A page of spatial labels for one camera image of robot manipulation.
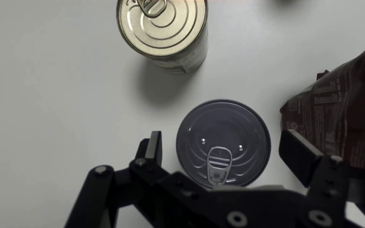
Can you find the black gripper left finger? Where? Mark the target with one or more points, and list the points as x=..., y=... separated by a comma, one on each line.
x=150, y=149

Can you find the brown paper bag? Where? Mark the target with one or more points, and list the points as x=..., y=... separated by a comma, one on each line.
x=331, y=111

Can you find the tin can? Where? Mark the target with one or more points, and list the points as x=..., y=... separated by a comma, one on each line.
x=224, y=142
x=170, y=33

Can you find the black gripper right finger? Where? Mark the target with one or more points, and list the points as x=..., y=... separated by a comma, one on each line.
x=307, y=162

